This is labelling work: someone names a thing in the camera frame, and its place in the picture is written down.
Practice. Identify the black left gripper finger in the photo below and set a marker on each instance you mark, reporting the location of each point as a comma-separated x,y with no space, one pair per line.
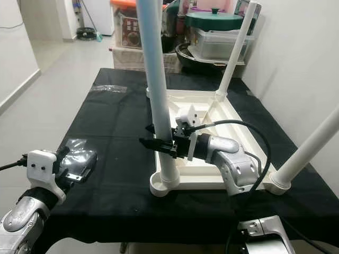
62,156
89,166

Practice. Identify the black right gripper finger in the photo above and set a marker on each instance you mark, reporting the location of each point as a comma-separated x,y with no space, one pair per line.
151,129
156,146

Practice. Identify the white plastic table leg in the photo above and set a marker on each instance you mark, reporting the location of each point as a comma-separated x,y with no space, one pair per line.
304,153
238,53
156,79

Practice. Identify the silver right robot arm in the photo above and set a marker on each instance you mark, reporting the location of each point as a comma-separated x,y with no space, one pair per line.
235,161

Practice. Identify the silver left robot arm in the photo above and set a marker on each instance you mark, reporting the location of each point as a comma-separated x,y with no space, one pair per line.
26,219

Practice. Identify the clear plastic bag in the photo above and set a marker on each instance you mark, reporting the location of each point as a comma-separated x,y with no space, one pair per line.
85,145
108,88

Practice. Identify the black tablecloth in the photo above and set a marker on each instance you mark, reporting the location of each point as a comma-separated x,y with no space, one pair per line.
111,211

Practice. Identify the white plastic table top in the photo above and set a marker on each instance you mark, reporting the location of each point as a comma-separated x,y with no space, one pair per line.
222,180

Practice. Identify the beige cloth covered bench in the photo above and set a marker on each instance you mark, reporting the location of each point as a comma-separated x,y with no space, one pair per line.
127,58

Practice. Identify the black round wok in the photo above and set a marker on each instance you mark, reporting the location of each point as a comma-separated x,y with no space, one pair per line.
183,58

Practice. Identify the red printed carton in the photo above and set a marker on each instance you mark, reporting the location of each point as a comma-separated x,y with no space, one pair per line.
130,33

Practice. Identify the clear plastic container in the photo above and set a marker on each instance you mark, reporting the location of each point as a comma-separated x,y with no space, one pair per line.
217,45

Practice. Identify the white chest freezer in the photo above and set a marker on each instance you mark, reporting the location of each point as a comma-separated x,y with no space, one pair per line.
100,16

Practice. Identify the green pot lid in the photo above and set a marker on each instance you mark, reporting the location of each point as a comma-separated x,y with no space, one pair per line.
214,20

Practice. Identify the pink plastic tub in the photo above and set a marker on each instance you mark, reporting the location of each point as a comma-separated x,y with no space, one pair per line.
212,4

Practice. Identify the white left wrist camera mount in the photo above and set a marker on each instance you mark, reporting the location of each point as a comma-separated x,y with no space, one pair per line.
42,166

